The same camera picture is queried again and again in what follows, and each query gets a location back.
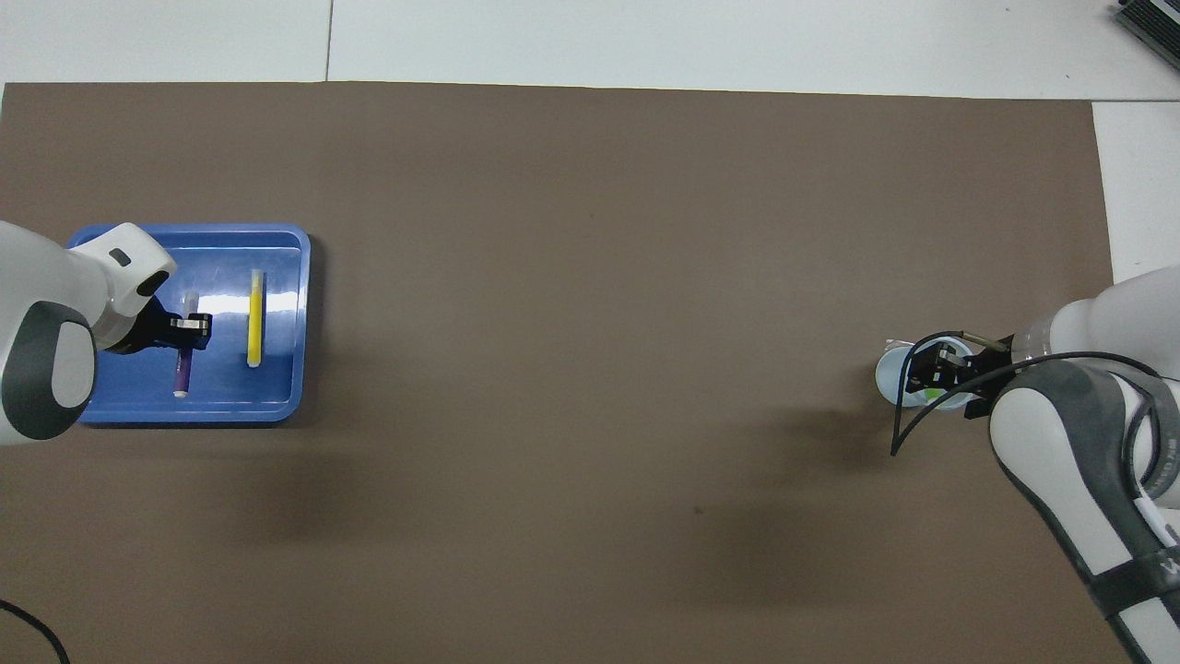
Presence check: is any translucent pen cup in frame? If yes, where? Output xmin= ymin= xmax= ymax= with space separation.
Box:
xmin=875 ymin=336 xmax=980 ymax=412

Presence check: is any purple highlighter pen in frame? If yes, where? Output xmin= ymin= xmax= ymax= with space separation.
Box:
xmin=172 ymin=291 xmax=201 ymax=399

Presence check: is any brown table mat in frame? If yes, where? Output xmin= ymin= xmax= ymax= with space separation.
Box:
xmin=0 ymin=81 xmax=1161 ymax=664

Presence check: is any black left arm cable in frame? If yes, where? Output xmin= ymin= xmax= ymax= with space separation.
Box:
xmin=0 ymin=599 xmax=71 ymax=664

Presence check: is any yellow highlighter pen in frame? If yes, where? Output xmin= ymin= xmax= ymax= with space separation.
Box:
xmin=247 ymin=268 xmax=266 ymax=369

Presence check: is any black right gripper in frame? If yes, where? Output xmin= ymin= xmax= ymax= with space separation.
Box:
xmin=907 ymin=340 xmax=1016 ymax=421

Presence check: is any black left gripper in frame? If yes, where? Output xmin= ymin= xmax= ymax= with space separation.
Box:
xmin=119 ymin=296 xmax=215 ymax=357

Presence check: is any dark striped device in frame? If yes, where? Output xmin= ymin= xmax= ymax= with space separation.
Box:
xmin=1114 ymin=0 xmax=1180 ymax=64

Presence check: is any blue plastic tray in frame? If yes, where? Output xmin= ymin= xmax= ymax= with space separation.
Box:
xmin=66 ymin=223 xmax=312 ymax=425

